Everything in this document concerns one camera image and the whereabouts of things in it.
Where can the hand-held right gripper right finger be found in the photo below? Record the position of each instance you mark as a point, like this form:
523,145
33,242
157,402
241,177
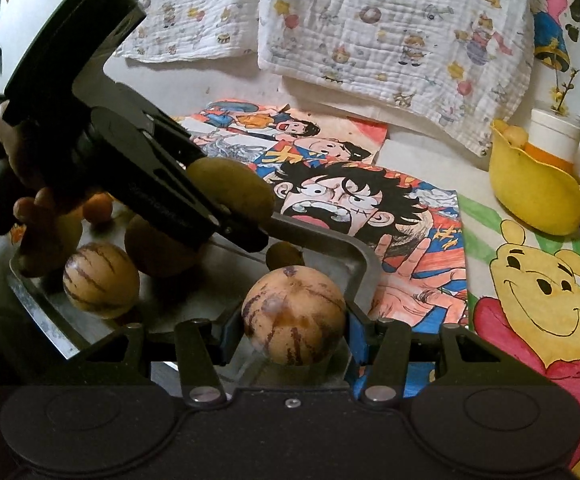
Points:
357,340

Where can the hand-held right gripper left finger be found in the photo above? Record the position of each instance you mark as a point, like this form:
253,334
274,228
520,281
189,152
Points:
229,335

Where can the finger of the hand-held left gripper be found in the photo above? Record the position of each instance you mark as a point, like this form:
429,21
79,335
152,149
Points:
179,200
174,140

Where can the metal tray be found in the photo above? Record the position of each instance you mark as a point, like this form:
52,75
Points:
189,300

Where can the green-yellow pear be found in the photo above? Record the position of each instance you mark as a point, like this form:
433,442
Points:
235,190

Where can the large brown kiwi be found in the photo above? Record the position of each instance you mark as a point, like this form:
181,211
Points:
162,255

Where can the striped pepino melon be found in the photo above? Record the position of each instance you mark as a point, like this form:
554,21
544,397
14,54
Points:
100,280
294,315

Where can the orange mandarin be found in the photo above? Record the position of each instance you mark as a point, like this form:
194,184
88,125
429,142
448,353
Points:
98,208

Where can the small brown kiwi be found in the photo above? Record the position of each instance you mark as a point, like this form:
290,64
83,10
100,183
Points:
285,255

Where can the yellow round fruit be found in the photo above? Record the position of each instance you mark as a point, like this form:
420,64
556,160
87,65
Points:
71,235

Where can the person's left hand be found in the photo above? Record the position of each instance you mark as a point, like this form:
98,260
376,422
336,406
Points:
34,230

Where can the white printed blanket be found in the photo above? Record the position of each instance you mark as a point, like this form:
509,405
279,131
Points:
395,50
184,10

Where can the yellow bear drawing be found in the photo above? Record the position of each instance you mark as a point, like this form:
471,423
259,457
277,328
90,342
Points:
535,285

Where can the yellow plastic bowl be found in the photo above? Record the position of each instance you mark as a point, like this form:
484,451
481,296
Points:
535,195

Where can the pale yellow fruit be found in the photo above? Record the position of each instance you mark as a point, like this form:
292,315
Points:
515,136

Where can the white jar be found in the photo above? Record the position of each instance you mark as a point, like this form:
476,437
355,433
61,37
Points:
555,127

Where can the twig with yellow flowers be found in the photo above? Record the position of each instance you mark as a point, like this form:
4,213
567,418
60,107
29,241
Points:
562,95

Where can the colourful wall poster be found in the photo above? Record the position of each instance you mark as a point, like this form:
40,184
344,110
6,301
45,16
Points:
552,35

